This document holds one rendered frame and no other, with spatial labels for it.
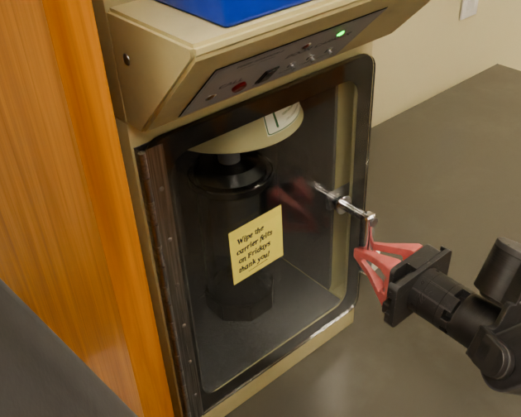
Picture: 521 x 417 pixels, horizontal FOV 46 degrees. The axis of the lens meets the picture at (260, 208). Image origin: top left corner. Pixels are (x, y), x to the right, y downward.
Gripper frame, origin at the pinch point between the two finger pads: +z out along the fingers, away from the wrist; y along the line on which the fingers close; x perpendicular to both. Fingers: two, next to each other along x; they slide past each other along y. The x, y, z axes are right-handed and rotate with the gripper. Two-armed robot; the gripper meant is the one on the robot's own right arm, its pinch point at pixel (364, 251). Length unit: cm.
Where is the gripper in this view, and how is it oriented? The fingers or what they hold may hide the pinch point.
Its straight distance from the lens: 79.6
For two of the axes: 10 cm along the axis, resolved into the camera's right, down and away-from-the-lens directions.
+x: 0.3, 8.0, 6.0
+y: -7.6, 4.1, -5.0
